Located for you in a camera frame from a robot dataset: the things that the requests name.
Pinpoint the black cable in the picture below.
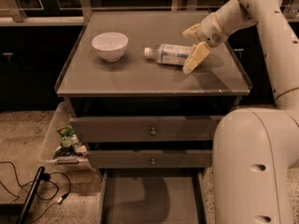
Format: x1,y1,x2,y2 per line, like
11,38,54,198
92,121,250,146
0,161,73,224

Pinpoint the clear plastic water bottle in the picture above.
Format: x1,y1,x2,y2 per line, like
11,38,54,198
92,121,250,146
144,44,195,66

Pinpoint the grey middle drawer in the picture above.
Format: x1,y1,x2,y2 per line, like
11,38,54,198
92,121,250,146
87,150,212,169

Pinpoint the black bar stand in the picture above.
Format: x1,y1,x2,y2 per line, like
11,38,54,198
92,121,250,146
16,166,45,224

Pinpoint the grey bottom drawer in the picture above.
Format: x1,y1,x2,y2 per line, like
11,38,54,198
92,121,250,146
98,168,212,224

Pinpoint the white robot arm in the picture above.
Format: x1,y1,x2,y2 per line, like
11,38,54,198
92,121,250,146
183,0,299,224

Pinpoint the grey drawer cabinet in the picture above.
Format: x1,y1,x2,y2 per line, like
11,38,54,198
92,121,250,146
54,10,252,179

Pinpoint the grey top drawer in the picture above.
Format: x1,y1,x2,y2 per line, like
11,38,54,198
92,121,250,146
69,116,218,143

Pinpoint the metal window railing frame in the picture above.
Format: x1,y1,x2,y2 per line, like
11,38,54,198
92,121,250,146
1,0,298,29

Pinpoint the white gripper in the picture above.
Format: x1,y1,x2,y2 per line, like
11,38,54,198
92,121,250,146
182,0,254,74

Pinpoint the green snack packet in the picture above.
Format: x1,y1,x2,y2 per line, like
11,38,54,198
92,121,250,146
57,126,75,137

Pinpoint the grey drawer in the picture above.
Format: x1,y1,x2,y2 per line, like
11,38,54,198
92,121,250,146
98,168,212,224
87,150,212,169
69,116,218,143

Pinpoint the brass top drawer knob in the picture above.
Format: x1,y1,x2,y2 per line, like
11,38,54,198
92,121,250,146
149,127,157,136

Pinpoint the white ceramic bowl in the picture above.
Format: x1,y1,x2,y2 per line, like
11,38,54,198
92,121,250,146
92,32,129,62

